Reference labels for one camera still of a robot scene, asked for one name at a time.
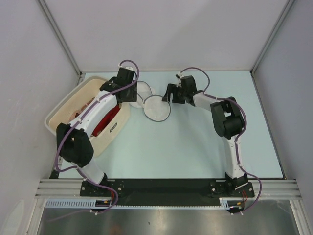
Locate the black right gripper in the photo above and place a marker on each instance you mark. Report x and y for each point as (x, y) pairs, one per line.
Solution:
(170, 89)

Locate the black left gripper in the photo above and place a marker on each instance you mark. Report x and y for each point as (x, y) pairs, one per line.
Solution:
(132, 96)

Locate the white mesh laundry bag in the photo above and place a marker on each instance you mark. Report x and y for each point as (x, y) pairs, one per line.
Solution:
(153, 107)

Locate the pink bra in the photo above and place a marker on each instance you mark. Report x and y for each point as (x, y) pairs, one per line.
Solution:
(80, 110)

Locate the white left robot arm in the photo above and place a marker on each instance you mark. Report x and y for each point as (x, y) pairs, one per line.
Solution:
(98, 117)

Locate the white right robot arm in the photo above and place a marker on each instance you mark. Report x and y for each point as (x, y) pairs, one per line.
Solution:
(227, 119)

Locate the cream perforated laundry basket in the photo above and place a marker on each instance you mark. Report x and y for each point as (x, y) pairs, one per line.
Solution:
(75, 100)

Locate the red garment in basket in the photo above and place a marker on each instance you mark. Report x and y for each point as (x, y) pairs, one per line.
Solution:
(106, 120)

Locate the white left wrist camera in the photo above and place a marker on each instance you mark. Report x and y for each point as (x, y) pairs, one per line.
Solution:
(126, 66)

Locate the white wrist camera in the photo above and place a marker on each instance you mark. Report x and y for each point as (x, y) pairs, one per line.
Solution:
(179, 76)
(126, 66)

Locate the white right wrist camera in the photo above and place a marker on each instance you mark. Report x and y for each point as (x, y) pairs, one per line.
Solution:
(179, 76)

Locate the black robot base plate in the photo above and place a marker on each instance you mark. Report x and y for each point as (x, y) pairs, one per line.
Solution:
(176, 192)

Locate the aluminium frame rail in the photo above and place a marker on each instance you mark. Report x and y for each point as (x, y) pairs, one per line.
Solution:
(59, 188)

